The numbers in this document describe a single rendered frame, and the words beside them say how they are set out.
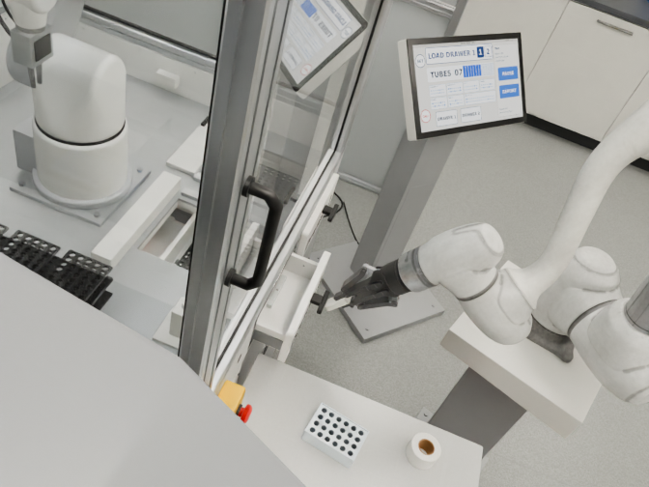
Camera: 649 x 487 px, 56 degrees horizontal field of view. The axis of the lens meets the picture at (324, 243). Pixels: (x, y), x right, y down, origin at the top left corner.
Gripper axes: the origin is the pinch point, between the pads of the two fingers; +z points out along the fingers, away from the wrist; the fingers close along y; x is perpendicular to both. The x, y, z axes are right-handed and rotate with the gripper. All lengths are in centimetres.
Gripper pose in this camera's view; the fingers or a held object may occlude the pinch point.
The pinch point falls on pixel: (338, 300)
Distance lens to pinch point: 144.1
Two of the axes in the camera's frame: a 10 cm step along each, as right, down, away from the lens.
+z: -7.2, 3.5, 6.0
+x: -2.9, 6.2, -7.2
